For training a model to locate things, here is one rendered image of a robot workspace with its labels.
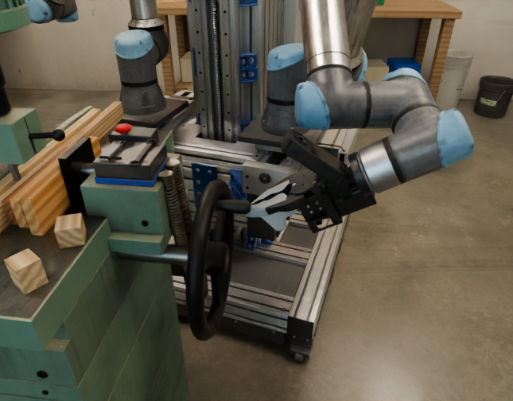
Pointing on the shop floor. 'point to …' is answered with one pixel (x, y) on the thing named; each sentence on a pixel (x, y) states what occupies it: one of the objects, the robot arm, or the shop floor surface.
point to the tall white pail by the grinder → (453, 78)
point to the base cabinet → (125, 352)
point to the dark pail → (494, 95)
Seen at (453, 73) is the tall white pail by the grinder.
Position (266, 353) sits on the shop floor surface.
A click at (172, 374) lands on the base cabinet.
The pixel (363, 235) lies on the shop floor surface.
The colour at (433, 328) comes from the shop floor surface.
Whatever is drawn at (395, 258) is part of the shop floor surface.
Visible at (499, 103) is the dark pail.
